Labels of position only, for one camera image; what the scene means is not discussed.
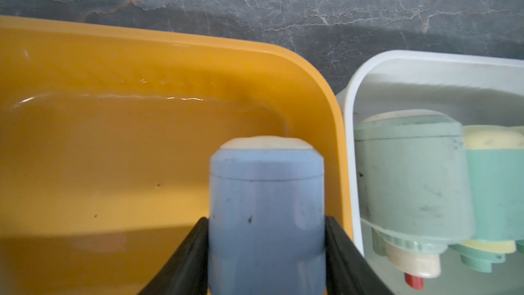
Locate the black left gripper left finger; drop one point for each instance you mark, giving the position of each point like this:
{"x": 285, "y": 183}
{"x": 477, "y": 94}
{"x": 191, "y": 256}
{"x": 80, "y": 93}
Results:
{"x": 186, "y": 271}

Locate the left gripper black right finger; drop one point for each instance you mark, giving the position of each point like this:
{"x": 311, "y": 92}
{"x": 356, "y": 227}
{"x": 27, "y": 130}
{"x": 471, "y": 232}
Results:
{"x": 347, "y": 272}

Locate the pale green round sharpener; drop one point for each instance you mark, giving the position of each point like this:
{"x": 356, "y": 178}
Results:
{"x": 413, "y": 188}

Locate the blue sharpener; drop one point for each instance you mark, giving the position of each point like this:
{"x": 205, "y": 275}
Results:
{"x": 267, "y": 218}

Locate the yellow plastic storage tub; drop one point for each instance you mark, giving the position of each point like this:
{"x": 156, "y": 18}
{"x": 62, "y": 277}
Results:
{"x": 106, "y": 140}

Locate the white plastic storage tub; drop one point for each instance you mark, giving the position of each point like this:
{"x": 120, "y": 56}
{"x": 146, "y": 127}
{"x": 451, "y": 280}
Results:
{"x": 471, "y": 90}

